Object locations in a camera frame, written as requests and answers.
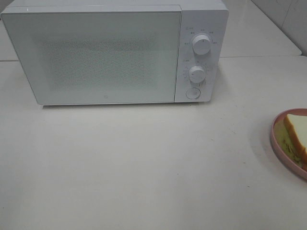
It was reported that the round white door button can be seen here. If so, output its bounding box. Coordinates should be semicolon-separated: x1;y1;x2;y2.
186;88;201;99

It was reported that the white timer knob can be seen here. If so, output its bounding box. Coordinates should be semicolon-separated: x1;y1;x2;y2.
188;66;206;83

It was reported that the white microwave door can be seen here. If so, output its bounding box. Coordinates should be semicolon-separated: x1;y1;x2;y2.
2;11;181;105

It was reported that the pink round plate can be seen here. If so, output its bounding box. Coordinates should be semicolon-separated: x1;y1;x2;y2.
270;108;307;181

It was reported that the upper white power knob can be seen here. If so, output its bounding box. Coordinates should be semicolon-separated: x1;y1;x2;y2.
192;33;212;55

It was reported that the white microwave oven body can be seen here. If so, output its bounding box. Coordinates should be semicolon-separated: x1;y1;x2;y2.
0;0;229;104

